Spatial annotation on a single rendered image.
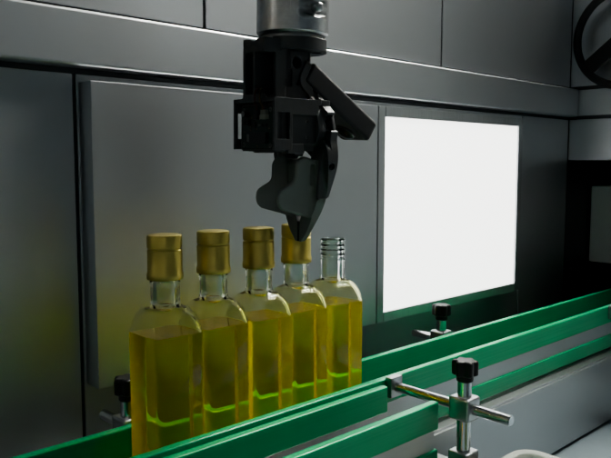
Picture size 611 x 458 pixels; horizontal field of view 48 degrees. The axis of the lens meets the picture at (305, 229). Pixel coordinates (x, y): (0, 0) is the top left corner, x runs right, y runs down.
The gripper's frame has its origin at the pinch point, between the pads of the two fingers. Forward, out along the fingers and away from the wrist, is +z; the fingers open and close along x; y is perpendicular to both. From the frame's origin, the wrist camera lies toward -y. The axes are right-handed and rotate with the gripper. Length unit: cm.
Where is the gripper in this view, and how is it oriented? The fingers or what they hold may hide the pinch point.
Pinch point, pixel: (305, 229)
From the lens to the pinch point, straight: 76.3
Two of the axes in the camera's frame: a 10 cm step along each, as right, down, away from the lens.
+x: 6.5, 1.0, -7.6
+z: -0.1, 9.9, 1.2
